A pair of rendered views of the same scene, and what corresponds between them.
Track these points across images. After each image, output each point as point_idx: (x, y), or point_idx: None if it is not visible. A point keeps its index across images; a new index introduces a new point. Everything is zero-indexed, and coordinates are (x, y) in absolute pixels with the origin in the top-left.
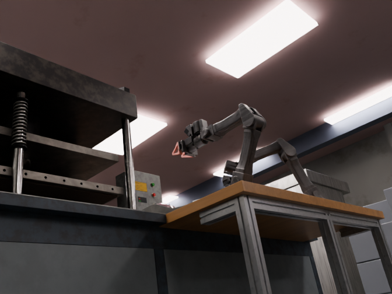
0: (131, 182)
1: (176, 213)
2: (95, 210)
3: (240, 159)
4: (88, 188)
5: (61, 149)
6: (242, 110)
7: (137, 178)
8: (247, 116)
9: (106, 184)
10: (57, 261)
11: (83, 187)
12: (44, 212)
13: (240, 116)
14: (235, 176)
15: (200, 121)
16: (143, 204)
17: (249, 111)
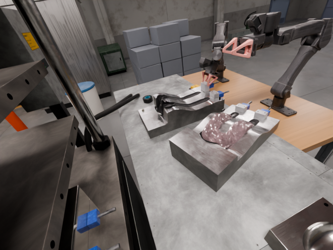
0: (58, 51)
1: (309, 148)
2: None
3: (293, 75)
4: (24, 96)
5: None
6: (328, 28)
7: (19, 25)
8: (326, 37)
9: (29, 68)
10: None
11: (19, 103)
12: None
13: (318, 32)
14: (290, 91)
15: (278, 15)
16: (49, 69)
17: (331, 31)
